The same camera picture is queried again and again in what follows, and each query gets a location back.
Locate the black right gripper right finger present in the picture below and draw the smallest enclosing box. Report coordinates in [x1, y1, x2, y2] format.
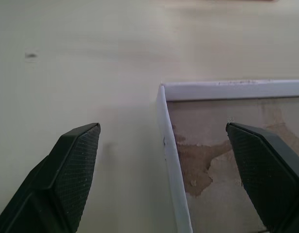
[225, 122, 299, 233]

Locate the white phone box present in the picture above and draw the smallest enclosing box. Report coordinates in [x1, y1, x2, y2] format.
[156, 79, 299, 233]

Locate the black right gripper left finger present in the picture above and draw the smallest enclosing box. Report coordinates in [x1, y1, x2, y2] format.
[0, 122, 101, 233]

